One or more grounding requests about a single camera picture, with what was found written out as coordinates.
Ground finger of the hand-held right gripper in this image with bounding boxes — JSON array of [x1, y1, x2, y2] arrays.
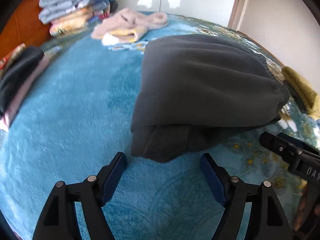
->
[[259, 132, 300, 161], [275, 133, 320, 156]]

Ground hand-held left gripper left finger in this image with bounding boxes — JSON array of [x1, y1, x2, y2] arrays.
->
[[32, 151, 128, 240]]

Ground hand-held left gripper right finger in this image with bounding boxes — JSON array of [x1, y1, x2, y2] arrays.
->
[[200, 152, 293, 240]]

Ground dark grey pants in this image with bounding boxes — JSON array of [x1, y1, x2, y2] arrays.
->
[[130, 34, 292, 163]]

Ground folded black and pink clothes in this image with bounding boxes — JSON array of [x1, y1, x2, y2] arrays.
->
[[0, 53, 50, 132]]

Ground person's right hand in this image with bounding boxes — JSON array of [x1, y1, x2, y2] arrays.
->
[[293, 182, 320, 232]]

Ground olive green cloth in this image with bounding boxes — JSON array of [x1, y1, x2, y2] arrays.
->
[[281, 66, 320, 120]]

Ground blue floral blanket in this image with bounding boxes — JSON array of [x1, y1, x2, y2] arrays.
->
[[0, 11, 320, 240]]

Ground pink fuzzy sweater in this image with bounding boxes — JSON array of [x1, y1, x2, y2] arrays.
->
[[90, 7, 169, 46]]

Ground red patterned folded cloth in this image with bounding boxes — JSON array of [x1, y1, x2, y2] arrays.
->
[[0, 43, 27, 71]]

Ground floral folded quilt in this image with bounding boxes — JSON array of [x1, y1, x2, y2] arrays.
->
[[49, 1, 112, 37]]

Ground dark blue folded cloth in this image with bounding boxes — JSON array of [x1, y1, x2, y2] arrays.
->
[[107, 0, 119, 14]]

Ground carved wooden headboard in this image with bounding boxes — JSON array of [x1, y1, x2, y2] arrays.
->
[[0, 0, 75, 60]]

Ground wooden door frame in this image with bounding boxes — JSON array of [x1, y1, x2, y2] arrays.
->
[[227, 0, 251, 31]]

